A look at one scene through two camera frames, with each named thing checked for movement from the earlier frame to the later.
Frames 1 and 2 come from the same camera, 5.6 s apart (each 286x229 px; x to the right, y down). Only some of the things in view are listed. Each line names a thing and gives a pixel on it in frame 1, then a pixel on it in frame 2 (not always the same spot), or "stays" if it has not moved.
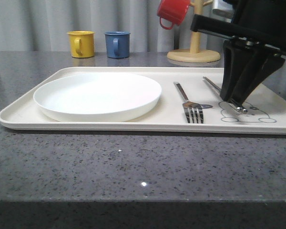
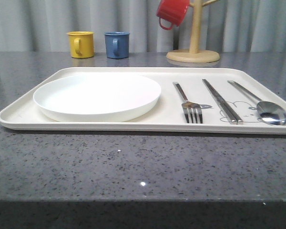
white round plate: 97,97 stays
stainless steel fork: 194,111 stays
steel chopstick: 238,109 to 228,117
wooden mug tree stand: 195,55 stays
